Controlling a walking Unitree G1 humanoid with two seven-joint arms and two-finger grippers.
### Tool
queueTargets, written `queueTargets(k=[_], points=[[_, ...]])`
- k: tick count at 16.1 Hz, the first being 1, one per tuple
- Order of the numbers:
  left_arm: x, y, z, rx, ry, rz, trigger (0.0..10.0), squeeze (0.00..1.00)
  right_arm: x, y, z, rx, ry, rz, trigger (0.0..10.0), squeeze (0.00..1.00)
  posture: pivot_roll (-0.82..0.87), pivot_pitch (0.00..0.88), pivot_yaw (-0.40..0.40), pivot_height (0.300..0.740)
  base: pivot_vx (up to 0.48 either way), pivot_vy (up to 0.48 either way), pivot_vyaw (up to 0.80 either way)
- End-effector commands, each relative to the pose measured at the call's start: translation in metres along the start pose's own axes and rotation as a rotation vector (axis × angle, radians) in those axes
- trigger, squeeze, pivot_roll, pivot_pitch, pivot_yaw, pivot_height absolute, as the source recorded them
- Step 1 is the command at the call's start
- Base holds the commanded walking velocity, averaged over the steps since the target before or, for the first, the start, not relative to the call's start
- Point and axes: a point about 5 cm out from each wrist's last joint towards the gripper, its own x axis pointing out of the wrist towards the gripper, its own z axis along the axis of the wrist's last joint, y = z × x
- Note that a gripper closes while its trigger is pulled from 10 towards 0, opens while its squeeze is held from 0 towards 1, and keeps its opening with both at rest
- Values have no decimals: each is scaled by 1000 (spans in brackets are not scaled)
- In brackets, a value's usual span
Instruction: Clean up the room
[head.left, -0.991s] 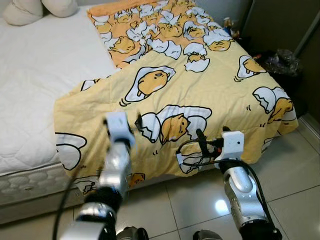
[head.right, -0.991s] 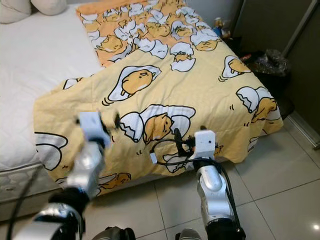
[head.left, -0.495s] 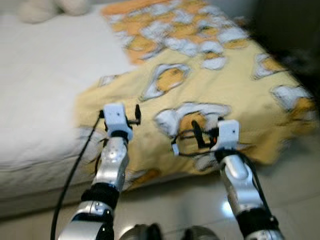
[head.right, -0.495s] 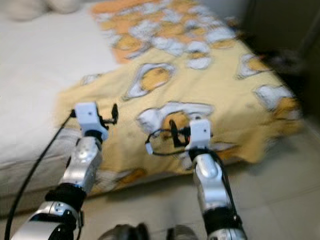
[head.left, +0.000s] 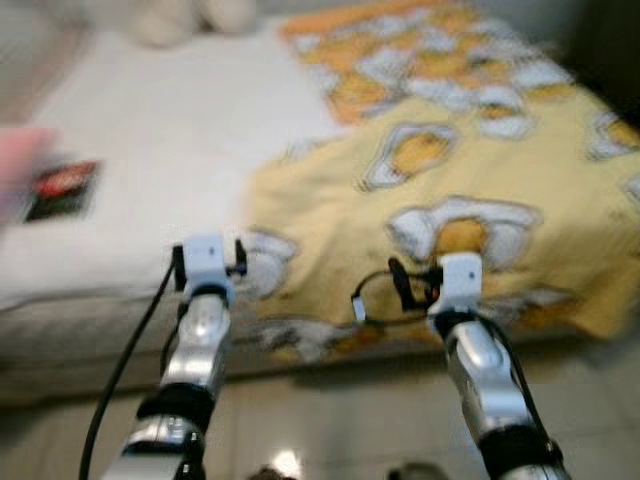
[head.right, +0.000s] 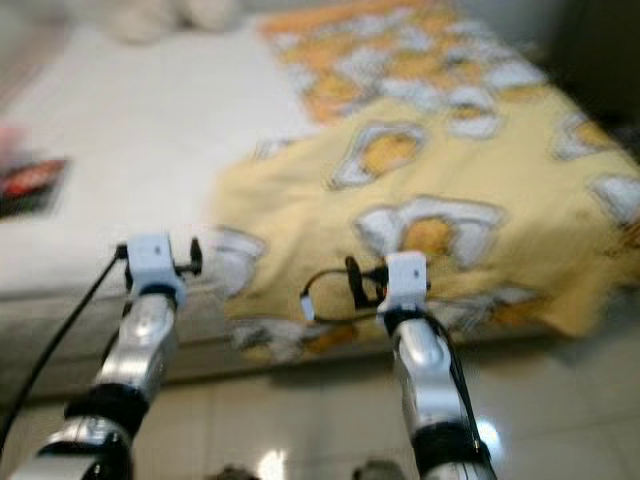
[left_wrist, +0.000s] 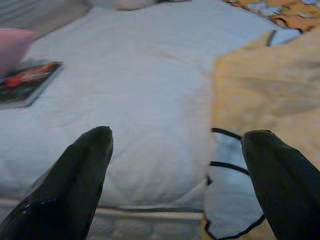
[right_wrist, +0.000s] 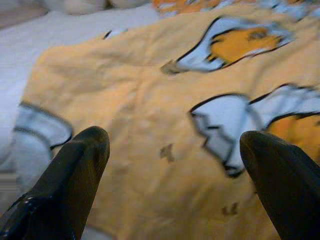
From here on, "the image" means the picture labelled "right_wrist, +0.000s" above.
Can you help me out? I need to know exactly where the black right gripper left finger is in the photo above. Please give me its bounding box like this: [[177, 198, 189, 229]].
[[0, 125, 111, 240]]

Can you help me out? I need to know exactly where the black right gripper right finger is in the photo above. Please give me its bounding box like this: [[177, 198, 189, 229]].
[[239, 130, 320, 240]]

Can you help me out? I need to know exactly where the yellow egg cartoon blanket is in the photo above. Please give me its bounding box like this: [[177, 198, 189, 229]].
[[13, 0, 320, 240]]

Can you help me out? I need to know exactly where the white quilted mattress cover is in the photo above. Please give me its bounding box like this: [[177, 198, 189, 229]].
[[0, 4, 161, 240]]

